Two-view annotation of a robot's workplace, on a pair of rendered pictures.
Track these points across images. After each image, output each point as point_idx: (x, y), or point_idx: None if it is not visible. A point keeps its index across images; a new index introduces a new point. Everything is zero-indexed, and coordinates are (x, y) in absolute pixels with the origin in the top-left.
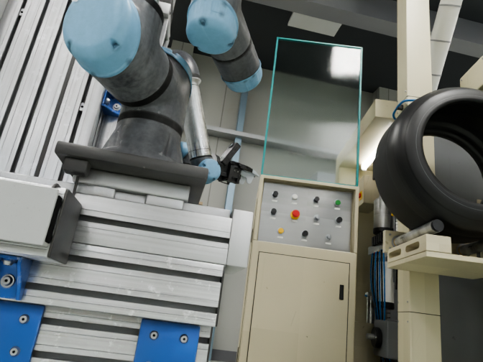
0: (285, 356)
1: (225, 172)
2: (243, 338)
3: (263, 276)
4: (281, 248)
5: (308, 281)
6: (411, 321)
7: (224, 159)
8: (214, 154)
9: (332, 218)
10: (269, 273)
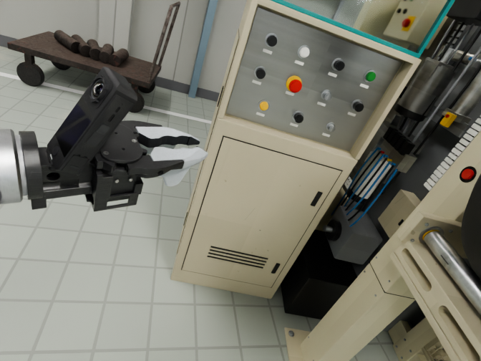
0: (232, 241)
1: (85, 183)
2: (189, 221)
3: (223, 167)
4: (256, 136)
5: (280, 183)
6: (379, 299)
7: (65, 162)
8: (9, 155)
9: (348, 100)
10: (232, 165)
